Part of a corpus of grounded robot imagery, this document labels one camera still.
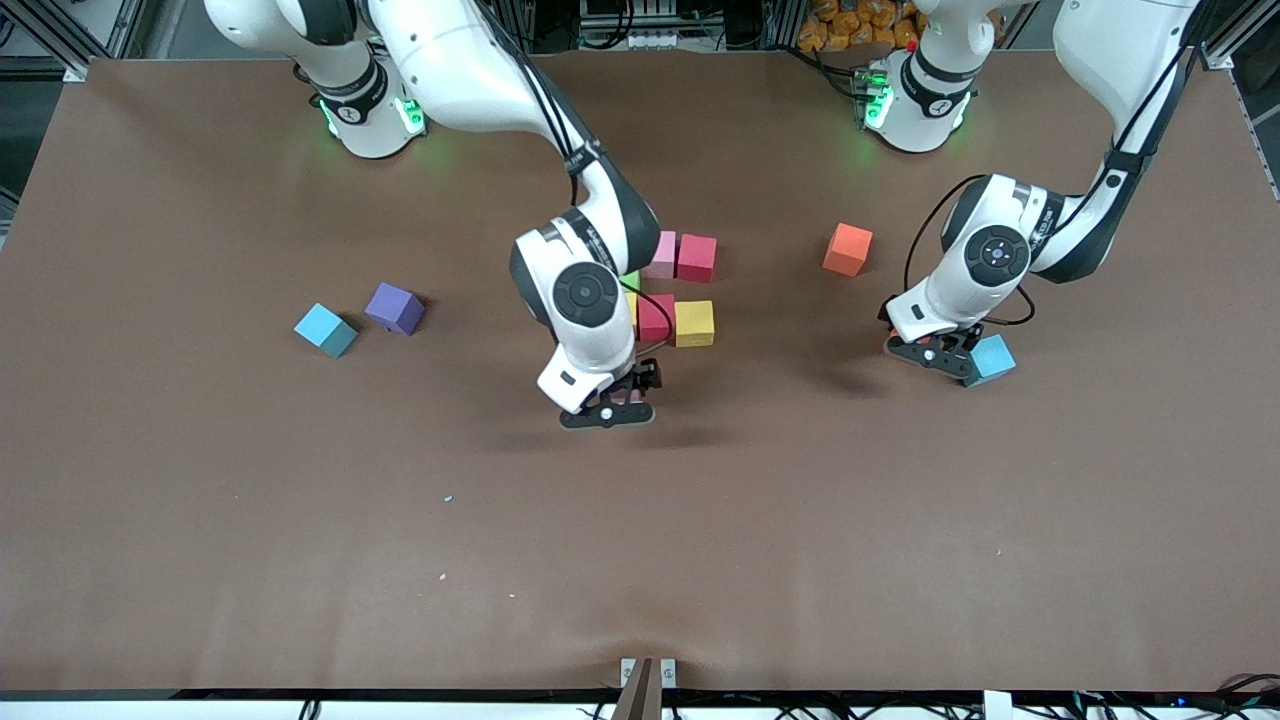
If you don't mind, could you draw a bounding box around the blue foam cube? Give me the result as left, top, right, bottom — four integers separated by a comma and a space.
294, 303, 358, 359
965, 334, 1017, 388

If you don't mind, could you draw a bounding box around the white vented device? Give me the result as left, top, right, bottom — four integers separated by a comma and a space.
578, 0, 683, 51

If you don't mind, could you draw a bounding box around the purple foam cube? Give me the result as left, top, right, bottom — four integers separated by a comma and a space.
365, 283, 426, 337

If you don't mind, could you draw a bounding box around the aluminium frame post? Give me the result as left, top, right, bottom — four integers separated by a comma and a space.
1195, 0, 1280, 71
0, 0, 151, 83

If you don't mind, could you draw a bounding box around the red foam cube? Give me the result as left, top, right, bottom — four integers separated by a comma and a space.
638, 294, 677, 343
677, 235, 718, 284

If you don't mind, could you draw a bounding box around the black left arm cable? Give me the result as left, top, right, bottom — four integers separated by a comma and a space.
903, 175, 966, 301

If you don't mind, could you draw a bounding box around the bag of orange objects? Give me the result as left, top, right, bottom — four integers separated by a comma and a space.
797, 0, 923, 53

